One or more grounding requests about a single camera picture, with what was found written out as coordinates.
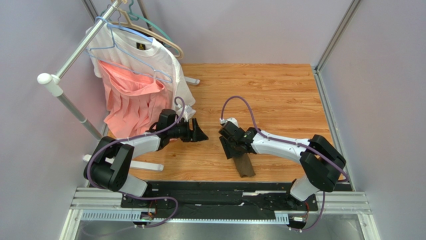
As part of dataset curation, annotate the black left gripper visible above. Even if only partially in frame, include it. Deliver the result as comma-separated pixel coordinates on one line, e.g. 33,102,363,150
167,117,208,143

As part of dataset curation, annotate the olive brown cloth napkin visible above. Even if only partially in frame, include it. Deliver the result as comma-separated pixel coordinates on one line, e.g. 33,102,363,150
232,153,256,178

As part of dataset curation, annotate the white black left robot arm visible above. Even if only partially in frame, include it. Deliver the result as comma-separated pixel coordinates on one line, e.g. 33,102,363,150
83,109,209,202

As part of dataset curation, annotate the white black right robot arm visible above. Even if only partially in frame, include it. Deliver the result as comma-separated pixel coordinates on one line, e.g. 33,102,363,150
218,118,347,202

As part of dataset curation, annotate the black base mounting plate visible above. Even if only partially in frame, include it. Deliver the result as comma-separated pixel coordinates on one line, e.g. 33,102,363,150
119,181,320,220

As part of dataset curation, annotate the pink pleated skirt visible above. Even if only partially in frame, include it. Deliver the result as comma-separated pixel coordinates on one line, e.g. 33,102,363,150
98,61,172,138

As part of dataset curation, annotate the white t-shirt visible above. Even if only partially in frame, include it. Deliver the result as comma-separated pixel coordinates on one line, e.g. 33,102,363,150
87,24,196,113

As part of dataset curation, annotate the teal clothes hanger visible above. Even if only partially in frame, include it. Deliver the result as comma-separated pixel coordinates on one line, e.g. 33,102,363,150
99,0,181,57

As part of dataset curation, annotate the wooden clothes hanger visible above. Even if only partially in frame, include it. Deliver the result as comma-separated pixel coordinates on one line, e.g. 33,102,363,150
112,7,184,60

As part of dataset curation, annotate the white clothes rack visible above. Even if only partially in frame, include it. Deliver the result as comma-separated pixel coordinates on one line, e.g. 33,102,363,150
37,0,200,172

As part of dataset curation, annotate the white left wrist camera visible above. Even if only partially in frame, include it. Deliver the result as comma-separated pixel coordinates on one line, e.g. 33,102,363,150
181,105,197,121

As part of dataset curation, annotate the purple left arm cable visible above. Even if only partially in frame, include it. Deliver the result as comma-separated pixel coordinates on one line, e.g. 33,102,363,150
85,96,186,229

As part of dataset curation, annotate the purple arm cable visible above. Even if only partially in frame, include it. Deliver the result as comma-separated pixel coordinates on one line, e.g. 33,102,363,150
85,96,186,229
219,95,349,233

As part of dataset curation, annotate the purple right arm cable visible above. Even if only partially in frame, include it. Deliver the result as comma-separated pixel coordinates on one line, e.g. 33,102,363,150
219,95,349,233

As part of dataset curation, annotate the blue wire hanger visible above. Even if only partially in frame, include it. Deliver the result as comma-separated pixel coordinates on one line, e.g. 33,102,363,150
85,16,173,84

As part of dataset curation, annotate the aluminium frame rail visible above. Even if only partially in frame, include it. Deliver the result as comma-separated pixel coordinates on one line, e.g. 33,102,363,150
58,0,382,240

